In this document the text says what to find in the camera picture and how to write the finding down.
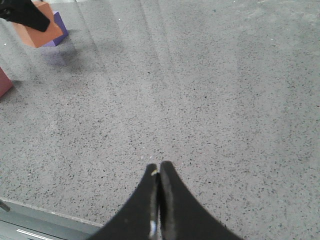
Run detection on orange foam cube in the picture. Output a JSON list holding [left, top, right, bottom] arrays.
[[12, 0, 64, 48]]

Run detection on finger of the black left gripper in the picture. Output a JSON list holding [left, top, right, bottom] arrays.
[[0, 0, 50, 32]]

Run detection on purple foam cube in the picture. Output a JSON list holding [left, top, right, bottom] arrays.
[[42, 11, 69, 48]]

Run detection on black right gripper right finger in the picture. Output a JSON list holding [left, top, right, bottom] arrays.
[[160, 161, 240, 240]]

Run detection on red foam cube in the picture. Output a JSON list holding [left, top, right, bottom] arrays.
[[0, 68, 13, 97]]

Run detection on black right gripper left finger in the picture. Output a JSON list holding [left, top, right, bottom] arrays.
[[89, 163, 159, 240]]

